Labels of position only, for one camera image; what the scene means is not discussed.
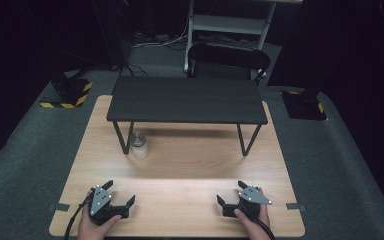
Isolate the person's right hand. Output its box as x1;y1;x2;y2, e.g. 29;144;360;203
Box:
233;187;272;240

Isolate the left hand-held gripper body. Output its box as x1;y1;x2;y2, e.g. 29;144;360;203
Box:
88;185;130;226

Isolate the black chair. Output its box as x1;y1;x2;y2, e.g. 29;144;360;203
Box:
186;42;272;85

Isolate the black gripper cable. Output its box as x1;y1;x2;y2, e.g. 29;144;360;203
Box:
241;201;276;240
63;191;95;240

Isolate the grey tape strip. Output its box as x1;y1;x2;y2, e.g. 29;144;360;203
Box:
285;202;307;213
47;202;71;213

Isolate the person's left hand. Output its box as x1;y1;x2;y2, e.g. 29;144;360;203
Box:
77;199;123;240

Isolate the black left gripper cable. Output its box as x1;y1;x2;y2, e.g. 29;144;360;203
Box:
63;191;95;240

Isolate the black floor cable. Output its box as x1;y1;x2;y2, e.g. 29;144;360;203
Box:
112;62;150;95

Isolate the black shelf with metal legs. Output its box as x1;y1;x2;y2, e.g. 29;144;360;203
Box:
105;75;269;157

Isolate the bundle of floor cables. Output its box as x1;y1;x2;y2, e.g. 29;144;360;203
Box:
131;18;190;49

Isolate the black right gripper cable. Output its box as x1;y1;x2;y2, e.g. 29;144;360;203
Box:
241;201;276;240

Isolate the dark stand column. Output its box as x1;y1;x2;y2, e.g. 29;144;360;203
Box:
91;0;132;69

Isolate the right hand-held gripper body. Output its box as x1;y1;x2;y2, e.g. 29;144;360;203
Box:
221;185;273;222

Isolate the black stand base striped tape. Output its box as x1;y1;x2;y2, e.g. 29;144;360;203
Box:
39;76;95;110
281;89;329;121

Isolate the clear glass jar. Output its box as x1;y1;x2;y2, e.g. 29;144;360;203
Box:
129;130;150;161

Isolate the white metal stand frame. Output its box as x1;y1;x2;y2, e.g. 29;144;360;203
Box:
183;0;304;80

